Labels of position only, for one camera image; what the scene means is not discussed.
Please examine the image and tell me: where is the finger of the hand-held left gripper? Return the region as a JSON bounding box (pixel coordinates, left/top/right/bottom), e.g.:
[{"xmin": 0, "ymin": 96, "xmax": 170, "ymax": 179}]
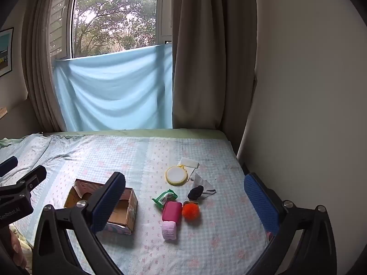
[
  {"xmin": 0, "ymin": 165, "xmax": 47, "ymax": 200},
  {"xmin": 0, "ymin": 156, "xmax": 19, "ymax": 178}
]

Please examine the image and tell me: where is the magenta leather pouch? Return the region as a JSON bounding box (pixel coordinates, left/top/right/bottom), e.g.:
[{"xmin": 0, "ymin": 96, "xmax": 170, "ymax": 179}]
[{"xmin": 162, "ymin": 201, "xmax": 183, "ymax": 225}]

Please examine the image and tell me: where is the light blue hanging cloth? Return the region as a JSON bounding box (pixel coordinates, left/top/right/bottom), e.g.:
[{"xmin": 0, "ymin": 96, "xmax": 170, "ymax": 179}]
[{"xmin": 53, "ymin": 44, "xmax": 174, "ymax": 132}]

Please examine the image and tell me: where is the pink fluffy towel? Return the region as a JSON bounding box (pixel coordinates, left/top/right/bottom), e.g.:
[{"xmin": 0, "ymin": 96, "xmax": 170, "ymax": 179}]
[{"xmin": 161, "ymin": 220, "xmax": 179, "ymax": 244}]

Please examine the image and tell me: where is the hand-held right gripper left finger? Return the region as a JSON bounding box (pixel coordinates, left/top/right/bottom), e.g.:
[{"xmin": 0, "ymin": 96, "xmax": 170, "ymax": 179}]
[{"xmin": 32, "ymin": 172, "xmax": 127, "ymax": 275}]

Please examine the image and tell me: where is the beige curtain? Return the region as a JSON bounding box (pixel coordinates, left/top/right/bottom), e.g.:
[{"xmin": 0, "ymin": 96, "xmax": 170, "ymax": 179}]
[
  {"xmin": 171, "ymin": 0, "xmax": 258, "ymax": 130},
  {"xmin": 21, "ymin": 0, "xmax": 81, "ymax": 132}
]

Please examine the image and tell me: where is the cardboard box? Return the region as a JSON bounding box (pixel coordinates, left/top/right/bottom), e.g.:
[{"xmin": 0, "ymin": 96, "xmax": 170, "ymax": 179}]
[{"xmin": 64, "ymin": 178, "xmax": 138, "ymax": 235}]

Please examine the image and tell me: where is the white cloth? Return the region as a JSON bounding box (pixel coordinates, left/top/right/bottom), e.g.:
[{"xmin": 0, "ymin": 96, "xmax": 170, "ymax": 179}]
[{"xmin": 180, "ymin": 158, "xmax": 200, "ymax": 170}]

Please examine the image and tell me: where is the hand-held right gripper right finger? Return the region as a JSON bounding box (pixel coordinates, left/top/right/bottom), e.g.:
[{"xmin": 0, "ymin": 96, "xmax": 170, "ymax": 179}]
[{"xmin": 244, "ymin": 173, "xmax": 338, "ymax": 275}]

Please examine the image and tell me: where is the yellow round hoop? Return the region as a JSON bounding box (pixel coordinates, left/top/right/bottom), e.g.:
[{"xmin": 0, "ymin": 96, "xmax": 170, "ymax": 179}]
[{"xmin": 165, "ymin": 164, "xmax": 190, "ymax": 186}]

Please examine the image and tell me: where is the dark navy sock ball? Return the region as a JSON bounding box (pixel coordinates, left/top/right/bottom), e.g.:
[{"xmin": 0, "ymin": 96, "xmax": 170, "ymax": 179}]
[{"xmin": 187, "ymin": 185, "xmax": 205, "ymax": 201}]

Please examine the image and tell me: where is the orange fluffy pompom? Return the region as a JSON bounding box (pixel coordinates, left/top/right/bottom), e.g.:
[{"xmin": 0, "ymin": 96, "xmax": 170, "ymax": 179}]
[{"xmin": 181, "ymin": 201, "xmax": 201, "ymax": 221}]

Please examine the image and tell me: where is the green wipes packet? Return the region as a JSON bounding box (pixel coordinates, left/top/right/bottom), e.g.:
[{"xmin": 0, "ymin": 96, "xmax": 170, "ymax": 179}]
[{"xmin": 152, "ymin": 189, "xmax": 178, "ymax": 208}]

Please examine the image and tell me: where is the framed wall picture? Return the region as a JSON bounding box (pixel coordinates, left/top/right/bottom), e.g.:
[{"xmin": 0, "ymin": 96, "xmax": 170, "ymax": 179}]
[{"xmin": 0, "ymin": 28, "xmax": 14, "ymax": 77}]

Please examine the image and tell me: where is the window with white frame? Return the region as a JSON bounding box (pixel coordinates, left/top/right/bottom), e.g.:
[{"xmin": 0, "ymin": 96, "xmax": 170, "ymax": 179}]
[{"xmin": 50, "ymin": 0, "xmax": 173, "ymax": 61}]

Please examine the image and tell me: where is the black and grey sock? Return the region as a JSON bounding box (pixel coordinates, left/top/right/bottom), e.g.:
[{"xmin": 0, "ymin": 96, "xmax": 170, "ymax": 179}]
[{"xmin": 190, "ymin": 172, "xmax": 218, "ymax": 199}]

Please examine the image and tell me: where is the green mattress sheet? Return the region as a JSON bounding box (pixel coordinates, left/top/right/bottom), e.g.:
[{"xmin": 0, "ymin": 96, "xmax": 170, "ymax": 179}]
[{"xmin": 42, "ymin": 128, "xmax": 230, "ymax": 143}]

